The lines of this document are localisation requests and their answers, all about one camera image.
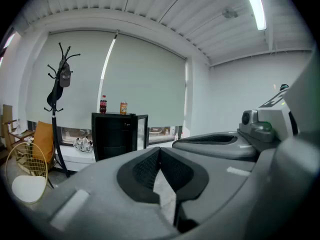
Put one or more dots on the black mini fridge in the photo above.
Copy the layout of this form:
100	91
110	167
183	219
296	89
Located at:
112	134

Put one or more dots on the small white bottle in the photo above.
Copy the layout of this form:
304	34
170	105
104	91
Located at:
176	137

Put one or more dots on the grey cap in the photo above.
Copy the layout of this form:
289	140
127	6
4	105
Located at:
65	77

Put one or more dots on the grey roller blind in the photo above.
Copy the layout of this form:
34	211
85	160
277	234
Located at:
82	84
145	84

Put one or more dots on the black bag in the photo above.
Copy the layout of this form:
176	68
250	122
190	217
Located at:
56	96

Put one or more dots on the black coat rack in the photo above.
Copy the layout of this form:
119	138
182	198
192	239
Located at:
53	120

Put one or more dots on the cola bottle red cap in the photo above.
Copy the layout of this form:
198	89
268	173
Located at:
103	107

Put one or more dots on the white seat cushion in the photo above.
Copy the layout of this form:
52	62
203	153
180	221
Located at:
28	189

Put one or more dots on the ceiling tube light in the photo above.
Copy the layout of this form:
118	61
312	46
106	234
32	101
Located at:
257	9

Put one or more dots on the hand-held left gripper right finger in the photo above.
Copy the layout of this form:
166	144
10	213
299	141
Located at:
225	196

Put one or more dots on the orange bag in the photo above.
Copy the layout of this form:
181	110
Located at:
42	141

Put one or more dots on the white window ledge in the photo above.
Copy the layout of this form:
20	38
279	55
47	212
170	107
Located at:
75	159

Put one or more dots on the folded patterned umbrella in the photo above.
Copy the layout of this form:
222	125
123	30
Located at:
83	145

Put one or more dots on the wooden shelf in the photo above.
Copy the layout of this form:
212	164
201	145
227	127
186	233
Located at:
11	134

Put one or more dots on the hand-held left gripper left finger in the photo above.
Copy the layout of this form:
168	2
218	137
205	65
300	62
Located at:
105	196

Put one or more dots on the small red-capped bottle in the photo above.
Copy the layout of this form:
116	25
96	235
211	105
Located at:
181	134

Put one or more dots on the wooden board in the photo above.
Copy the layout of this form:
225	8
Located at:
7	112

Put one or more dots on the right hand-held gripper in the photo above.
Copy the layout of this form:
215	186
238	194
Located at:
272	124

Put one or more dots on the orange drink can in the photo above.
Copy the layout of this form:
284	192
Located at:
123	108

